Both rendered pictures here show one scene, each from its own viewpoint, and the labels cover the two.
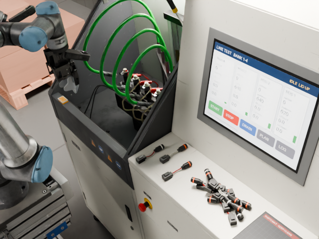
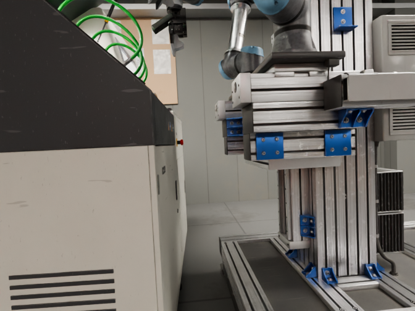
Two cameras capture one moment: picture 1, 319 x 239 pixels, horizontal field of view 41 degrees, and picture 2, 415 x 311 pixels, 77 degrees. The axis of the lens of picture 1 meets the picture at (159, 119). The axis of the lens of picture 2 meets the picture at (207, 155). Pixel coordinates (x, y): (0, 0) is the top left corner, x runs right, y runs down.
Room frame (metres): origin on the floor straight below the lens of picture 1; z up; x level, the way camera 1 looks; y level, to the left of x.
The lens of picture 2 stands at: (2.34, 1.05, 0.79)
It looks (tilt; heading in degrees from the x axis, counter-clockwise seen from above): 3 degrees down; 211
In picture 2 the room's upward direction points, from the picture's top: 3 degrees counter-clockwise
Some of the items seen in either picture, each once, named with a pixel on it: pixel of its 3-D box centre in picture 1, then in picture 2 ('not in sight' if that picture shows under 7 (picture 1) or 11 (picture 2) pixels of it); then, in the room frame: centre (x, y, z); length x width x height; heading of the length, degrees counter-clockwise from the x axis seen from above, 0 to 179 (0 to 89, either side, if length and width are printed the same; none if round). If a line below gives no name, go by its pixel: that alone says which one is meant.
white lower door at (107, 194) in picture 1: (105, 197); (171, 224); (1.49, 0.33, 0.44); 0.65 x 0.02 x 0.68; 33
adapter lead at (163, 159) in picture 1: (173, 152); not in sight; (1.17, -0.04, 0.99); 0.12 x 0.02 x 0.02; 121
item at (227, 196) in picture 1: (219, 193); not in sight; (0.93, -0.16, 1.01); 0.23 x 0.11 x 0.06; 33
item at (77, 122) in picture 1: (90, 134); (162, 126); (1.50, 0.32, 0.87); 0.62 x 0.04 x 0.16; 33
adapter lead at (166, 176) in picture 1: (177, 170); not in sight; (1.08, -0.04, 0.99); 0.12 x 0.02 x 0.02; 117
